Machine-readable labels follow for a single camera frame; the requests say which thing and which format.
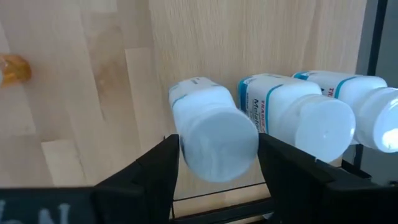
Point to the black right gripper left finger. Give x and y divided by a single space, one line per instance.
140 193

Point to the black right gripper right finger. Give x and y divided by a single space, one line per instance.
298 193

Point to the white bottle blue label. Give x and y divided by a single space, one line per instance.
367 93
298 105
214 146

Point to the orange pill bottle white cap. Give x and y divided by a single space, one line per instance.
15 70

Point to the wooden shelf black metal legs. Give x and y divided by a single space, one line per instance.
248 37

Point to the black aluminium table frame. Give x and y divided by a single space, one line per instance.
224 210

